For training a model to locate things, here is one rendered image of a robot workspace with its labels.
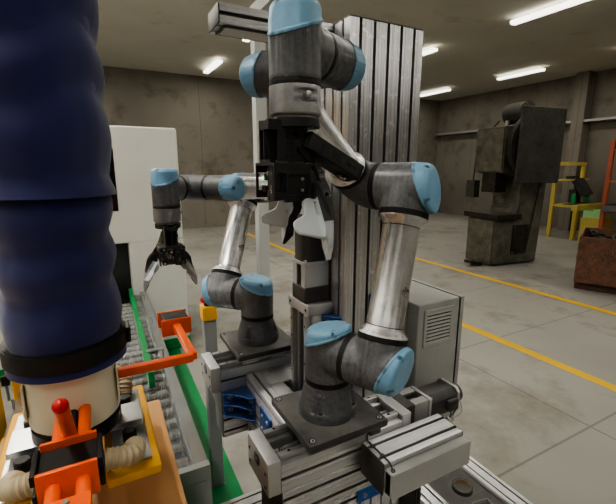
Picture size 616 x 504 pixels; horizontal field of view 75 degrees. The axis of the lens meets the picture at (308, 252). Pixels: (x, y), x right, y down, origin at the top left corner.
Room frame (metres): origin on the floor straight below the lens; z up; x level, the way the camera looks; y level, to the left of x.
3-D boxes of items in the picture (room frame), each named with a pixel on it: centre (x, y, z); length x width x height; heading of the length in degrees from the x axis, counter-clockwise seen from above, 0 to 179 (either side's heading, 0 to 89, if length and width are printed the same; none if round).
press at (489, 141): (6.92, -3.37, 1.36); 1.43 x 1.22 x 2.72; 117
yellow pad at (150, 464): (0.82, 0.42, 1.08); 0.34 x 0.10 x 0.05; 28
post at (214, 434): (1.84, 0.48, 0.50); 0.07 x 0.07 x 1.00; 27
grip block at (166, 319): (1.16, 0.41, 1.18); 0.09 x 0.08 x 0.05; 118
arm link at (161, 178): (1.15, 0.40, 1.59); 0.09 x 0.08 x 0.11; 161
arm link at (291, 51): (0.61, 0.02, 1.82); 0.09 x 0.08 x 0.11; 144
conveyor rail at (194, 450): (2.29, 0.91, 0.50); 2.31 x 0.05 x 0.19; 27
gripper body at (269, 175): (0.61, 0.03, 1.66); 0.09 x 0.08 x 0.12; 118
